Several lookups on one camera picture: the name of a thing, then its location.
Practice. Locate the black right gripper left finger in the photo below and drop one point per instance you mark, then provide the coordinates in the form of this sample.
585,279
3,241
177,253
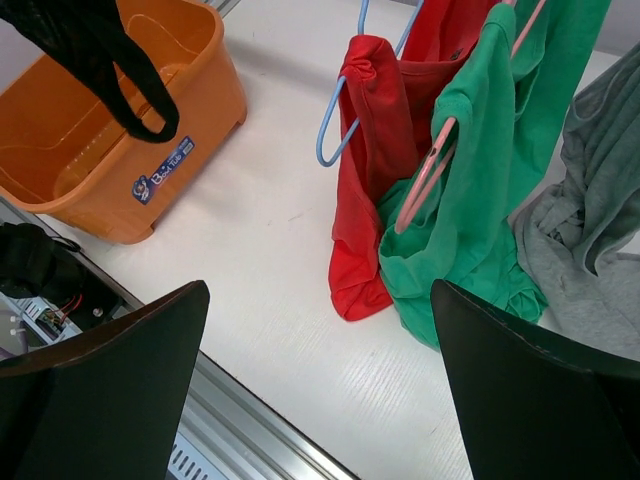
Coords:
105,404

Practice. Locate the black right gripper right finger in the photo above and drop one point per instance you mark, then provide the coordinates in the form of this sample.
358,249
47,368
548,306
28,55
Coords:
532,404

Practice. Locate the grey tank top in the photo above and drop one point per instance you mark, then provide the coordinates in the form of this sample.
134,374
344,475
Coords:
571,237

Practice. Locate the green tank top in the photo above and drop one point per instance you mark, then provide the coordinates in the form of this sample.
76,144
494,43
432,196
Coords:
508,102

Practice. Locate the pink wire hanger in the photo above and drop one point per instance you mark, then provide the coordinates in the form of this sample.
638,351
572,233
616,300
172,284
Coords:
428,175

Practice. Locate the red tank top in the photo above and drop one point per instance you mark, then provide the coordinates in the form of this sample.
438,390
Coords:
386,107

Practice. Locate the black tank top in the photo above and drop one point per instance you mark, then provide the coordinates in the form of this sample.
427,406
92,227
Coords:
89,40

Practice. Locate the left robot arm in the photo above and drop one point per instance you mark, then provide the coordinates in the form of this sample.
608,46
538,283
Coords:
33,264

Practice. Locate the orange plastic tub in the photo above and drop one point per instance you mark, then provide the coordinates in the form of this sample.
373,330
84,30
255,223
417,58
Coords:
64,155

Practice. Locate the white slotted cable duct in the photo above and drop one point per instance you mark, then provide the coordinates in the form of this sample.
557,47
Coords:
187,463

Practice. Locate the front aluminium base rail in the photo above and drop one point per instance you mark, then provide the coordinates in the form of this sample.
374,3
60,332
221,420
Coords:
236,431

